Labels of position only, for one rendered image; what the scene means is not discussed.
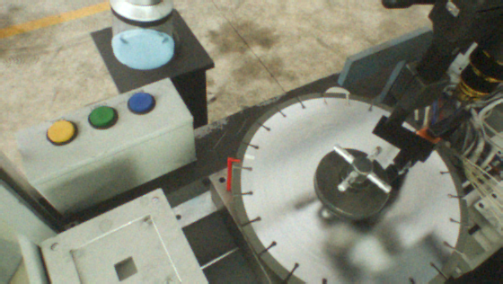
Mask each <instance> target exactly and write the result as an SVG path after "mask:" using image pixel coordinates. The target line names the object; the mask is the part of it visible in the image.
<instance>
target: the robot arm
mask: <svg viewBox="0 0 503 284"><path fill-rule="evenodd" d="M172 9H173V1H172V0H110V16H111V24H112V35H113V39H112V42H111V44H112V47H113V50H114V54H115V56H116V57H117V59H118V60H119V61H120V62H121V63H123V64H126V65H127V66H128V67H131V68H135V69H139V70H144V69H153V68H158V67H162V66H164V65H166V64H168V63H170V62H172V61H173V60H174V59H175V58H176V57H177V56H178V54H179V52H180V49H181V44H180V38H179V35H178V33H177V32H176V30H175V29H174V27H173V26H172Z"/></svg>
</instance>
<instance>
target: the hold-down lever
mask: <svg viewBox="0 0 503 284"><path fill-rule="evenodd" d="M436 1H437V0H382V5H383V6H384V8H386V9H406V8H410V7H411V6H412V5H413V4H435V2H436Z"/></svg>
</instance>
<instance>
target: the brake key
mask: <svg viewBox="0 0 503 284"><path fill-rule="evenodd" d="M152 105H153V100H152V97H151V96H150V95H149V94H148V93H144V92H141V93H135V94H133V95H132V96H131V97H130V99H129V106H130V107H131V109H132V110H134V111H146V110H148V109H149V108H151V106H152Z"/></svg>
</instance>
